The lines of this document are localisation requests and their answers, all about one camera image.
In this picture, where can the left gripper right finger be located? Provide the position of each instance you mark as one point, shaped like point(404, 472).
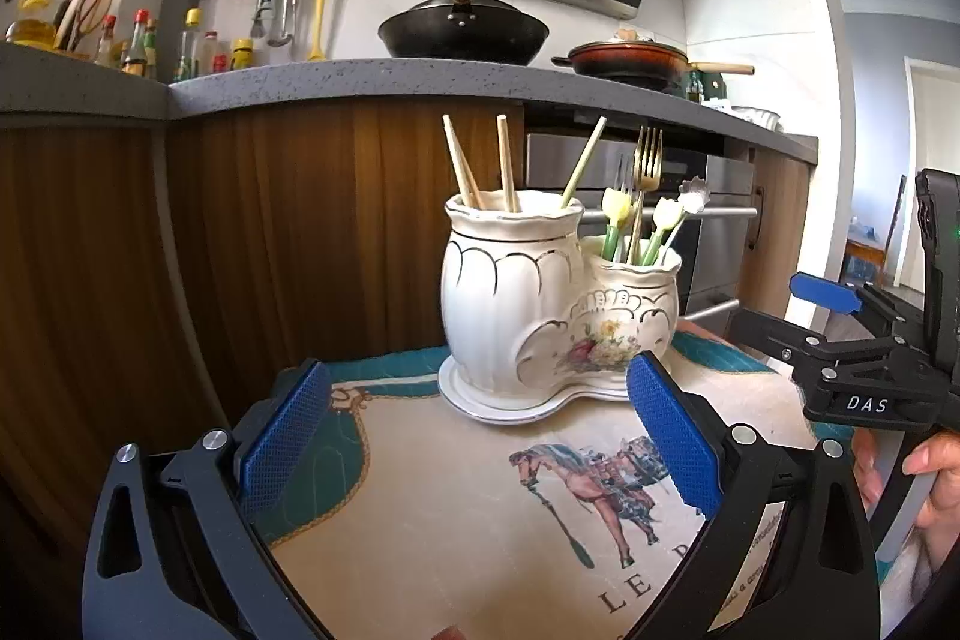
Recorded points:
point(819, 580)

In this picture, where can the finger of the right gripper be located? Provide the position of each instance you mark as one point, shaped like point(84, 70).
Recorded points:
point(835, 297)

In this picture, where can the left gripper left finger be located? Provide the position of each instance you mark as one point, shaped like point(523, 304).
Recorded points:
point(173, 551)

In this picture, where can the silver spoon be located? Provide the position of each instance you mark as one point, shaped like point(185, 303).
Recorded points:
point(693, 198)

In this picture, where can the bamboo chopstick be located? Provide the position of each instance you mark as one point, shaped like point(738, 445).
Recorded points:
point(469, 191)

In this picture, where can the person's right hand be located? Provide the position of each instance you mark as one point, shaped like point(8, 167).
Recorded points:
point(931, 505)

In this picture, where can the gold fork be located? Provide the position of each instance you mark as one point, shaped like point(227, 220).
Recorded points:
point(648, 170)

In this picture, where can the silver fork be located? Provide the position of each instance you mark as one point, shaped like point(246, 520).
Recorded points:
point(625, 178)

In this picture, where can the horse print quilted mat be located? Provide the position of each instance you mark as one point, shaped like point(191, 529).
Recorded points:
point(405, 519)

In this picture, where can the white ceramic utensil holder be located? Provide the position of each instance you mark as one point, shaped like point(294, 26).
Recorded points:
point(534, 317)

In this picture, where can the red-brown clay pan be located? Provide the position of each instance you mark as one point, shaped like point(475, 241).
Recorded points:
point(639, 63)

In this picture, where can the grey speckled countertop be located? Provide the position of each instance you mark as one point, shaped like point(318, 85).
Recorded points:
point(43, 89)

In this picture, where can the yellow hanging spatula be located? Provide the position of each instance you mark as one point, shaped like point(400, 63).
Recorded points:
point(316, 52)

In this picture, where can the yellow cooking oil jug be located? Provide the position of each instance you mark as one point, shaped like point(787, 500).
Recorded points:
point(32, 26)

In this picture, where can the black wok with handle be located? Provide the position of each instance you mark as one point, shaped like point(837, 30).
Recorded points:
point(478, 30)

